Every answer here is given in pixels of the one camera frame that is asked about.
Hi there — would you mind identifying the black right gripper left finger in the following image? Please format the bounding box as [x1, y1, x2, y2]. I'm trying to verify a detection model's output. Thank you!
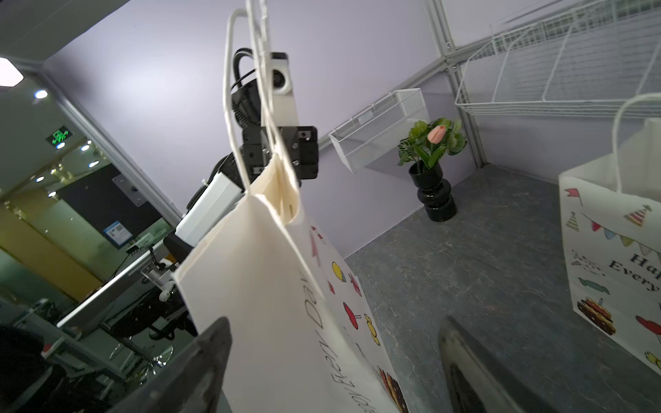
[111, 317, 232, 413]

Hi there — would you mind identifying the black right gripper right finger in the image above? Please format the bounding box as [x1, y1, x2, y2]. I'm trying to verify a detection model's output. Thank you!
[438, 317, 555, 413]

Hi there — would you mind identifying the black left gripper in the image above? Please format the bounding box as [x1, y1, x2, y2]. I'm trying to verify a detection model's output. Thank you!
[242, 126, 319, 181]

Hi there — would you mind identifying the small white party paper bag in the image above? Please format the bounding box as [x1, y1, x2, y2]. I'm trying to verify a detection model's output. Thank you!
[175, 1, 408, 412]

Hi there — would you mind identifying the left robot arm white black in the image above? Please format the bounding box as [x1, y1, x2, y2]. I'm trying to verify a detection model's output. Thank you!
[164, 47, 319, 263]

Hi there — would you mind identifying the rear white party paper bag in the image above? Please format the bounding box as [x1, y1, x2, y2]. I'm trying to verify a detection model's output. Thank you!
[559, 93, 660, 373]

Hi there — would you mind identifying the potted plant with pink flower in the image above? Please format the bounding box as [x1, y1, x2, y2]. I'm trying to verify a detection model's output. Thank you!
[398, 118, 468, 222]

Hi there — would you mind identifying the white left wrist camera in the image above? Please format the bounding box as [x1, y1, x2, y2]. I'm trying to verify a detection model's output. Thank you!
[270, 52, 301, 127]

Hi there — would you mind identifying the white wire side basket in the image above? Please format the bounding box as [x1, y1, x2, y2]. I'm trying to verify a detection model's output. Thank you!
[329, 89, 430, 173]

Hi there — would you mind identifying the white wire wall shelf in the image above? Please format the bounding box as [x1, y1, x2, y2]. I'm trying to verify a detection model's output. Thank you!
[455, 1, 660, 118]

